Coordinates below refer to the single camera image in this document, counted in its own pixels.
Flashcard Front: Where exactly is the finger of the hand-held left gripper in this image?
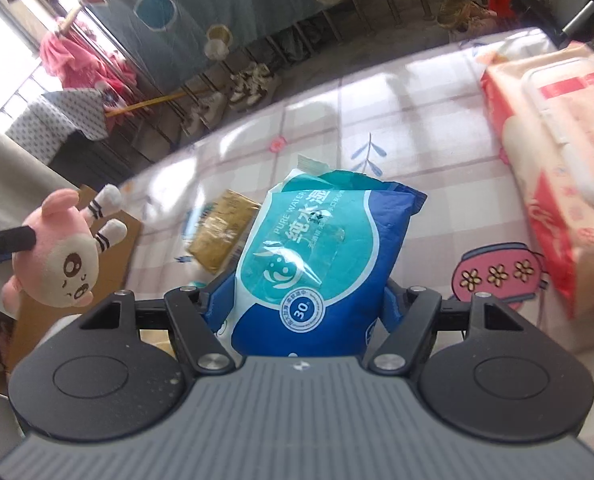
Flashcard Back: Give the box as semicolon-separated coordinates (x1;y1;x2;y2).
0;225;38;267

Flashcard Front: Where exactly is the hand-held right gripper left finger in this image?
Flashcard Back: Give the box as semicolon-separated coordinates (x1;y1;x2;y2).
79;280;230;373

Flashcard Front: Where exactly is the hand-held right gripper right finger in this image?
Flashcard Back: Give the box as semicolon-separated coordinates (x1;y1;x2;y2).
367;285;523;373

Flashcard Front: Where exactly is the pink plush toy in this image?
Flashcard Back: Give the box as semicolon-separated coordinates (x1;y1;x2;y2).
1;183;128;318

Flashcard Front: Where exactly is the blue wet wipes pack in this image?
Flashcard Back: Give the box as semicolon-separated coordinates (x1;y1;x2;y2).
231;155;428;358

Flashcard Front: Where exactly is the brown cardboard box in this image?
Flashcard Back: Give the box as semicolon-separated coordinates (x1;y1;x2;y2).
14;185;142;361

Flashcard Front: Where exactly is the brown packet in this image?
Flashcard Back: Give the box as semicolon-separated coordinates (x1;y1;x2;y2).
184;189;263;275

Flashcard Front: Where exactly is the star printed cloth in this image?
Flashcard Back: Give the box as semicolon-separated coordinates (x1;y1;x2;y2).
6;87;110;163

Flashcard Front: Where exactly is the yellow pole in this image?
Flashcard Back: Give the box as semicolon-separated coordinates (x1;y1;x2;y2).
104;87;213;118

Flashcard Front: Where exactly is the pink hanging clothing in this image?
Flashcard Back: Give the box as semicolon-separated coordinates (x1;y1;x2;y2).
39;17;138;106

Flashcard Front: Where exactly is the brown and white sneaker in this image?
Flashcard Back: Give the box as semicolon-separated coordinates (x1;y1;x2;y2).
247;62;280;96
229;72;258;108

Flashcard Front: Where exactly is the pink wet wipes pack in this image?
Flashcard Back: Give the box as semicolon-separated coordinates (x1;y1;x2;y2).
480;42;594;321

